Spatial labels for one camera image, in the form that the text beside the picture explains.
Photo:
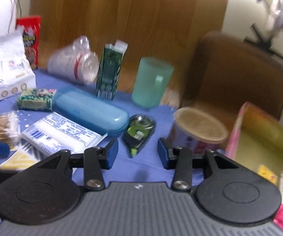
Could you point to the yellow ink refill box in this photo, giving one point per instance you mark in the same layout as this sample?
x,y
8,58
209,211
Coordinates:
x,y
266,173

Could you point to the green drink carton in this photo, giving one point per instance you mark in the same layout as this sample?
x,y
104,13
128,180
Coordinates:
x,y
109,69

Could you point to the green patterned pocket tissue pack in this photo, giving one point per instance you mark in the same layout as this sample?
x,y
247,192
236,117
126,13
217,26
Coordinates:
x,y
36,99

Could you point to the red snack box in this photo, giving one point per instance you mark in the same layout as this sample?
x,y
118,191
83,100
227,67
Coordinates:
x,y
30,36

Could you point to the blue patterned tablecloth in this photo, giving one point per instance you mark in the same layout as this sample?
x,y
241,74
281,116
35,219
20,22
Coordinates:
x,y
163,116

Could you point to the white tissue pack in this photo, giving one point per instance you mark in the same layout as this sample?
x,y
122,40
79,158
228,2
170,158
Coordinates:
x,y
16,74

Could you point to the bagged stack of paper cups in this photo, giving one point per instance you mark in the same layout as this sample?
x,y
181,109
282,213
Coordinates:
x,y
75,62

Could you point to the green correction tape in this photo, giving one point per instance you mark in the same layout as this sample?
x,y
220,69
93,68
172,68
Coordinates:
x,y
138,132

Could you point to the white wet wipes pack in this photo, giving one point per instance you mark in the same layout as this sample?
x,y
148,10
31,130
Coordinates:
x,y
55,132

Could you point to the pink biscuit tin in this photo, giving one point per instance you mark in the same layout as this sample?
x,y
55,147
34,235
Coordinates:
x,y
256,138

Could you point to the teal plastic mug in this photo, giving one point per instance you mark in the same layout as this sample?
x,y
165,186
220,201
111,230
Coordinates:
x,y
152,80

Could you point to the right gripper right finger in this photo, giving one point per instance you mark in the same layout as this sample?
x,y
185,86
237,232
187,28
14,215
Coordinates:
x,y
179,159

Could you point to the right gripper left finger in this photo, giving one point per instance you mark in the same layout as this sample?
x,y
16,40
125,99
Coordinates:
x,y
95,159

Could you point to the blue plastic case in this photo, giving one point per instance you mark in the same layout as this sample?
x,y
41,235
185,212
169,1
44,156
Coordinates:
x,y
89,111

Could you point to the peanut can with lid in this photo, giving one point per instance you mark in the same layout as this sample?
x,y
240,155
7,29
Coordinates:
x,y
196,130

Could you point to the bag of cotton swabs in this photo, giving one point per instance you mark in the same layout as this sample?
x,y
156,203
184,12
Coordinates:
x,y
9,128

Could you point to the brown chair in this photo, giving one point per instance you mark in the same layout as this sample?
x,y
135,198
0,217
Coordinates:
x,y
226,73

